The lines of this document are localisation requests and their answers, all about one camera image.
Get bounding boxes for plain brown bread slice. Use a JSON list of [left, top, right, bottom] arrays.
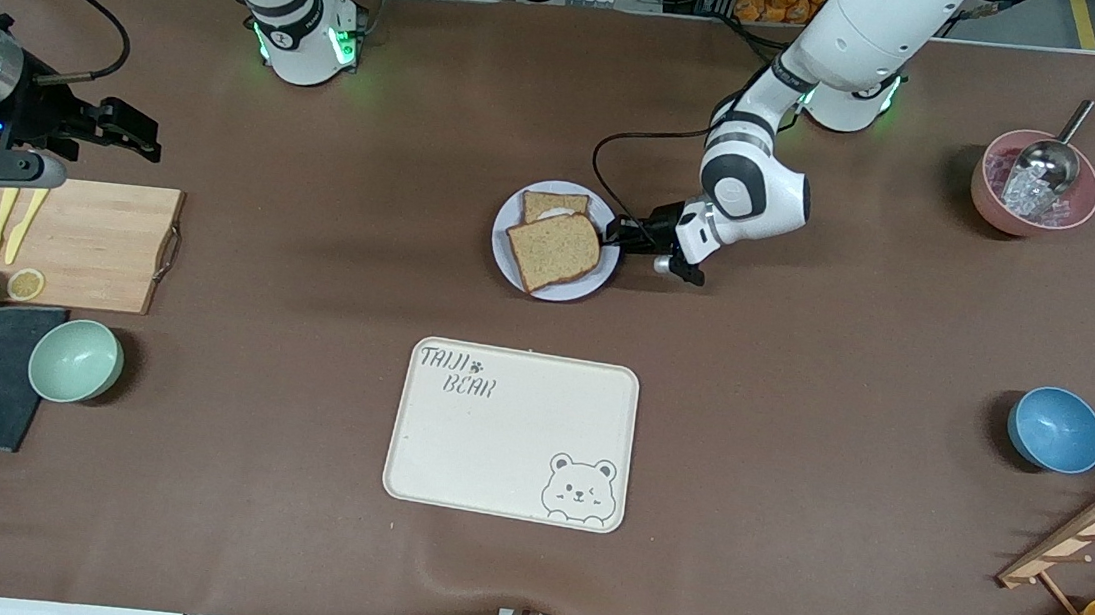
[[500, 207, 606, 301]]

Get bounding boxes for lavender round plate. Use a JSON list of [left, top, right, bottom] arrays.
[[486, 175, 627, 308]]

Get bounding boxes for brown bread slice under egg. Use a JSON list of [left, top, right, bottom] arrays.
[[519, 189, 592, 231]]

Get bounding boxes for yellow plastic knife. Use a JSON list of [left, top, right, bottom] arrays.
[[4, 184, 54, 268]]

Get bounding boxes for wooden cutting board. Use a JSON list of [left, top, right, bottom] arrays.
[[0, 171, 187, 319]]

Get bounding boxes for halved lemon slice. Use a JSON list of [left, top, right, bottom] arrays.
[[6, 267, 48, 304]]

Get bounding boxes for mint green bowl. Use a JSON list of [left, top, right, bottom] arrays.
[[24, 314, 128, 409]]

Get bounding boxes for cream bear print tray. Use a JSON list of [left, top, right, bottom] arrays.
[[378, 333, 643, 536]]

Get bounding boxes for pink bowl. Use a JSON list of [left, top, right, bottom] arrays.
[[966, 124, 1095, 245]]

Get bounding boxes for clear ice cubes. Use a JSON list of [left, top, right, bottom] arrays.
[[984, 154, 1080, 230]]

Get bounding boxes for metal scoop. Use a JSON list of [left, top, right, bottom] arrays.
[[1002, 92, 1095, 206]]

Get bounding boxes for blue bowl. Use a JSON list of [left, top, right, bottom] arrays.
[[1002, 382, 1095, 478]]

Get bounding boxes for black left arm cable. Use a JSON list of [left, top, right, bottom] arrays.
[[585, 119, 718, 238]]

